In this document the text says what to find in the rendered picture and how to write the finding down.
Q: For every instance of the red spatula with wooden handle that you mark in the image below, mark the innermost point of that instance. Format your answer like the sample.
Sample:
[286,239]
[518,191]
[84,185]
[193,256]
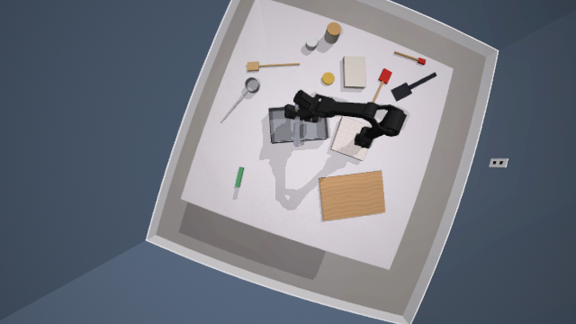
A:
[384,77]

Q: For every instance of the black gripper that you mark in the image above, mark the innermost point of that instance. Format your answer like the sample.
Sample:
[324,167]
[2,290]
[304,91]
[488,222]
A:
[289,112]

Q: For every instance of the grey saucepan with long handle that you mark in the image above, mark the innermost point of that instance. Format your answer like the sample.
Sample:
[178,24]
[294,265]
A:
[251,85]

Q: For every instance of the yellow flat round disc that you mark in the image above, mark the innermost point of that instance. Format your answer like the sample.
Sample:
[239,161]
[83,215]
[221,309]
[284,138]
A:
[328,78]

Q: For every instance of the grey rectangular tin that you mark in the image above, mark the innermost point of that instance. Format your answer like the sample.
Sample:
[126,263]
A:
[283,129]

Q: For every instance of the small green block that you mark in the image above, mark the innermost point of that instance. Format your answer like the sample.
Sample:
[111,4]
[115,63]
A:
[238,183]

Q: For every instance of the wooden board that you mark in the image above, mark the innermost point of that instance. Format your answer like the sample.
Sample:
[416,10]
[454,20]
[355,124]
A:
[344,196]

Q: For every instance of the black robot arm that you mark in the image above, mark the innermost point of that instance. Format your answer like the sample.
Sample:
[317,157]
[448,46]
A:
[328,108]

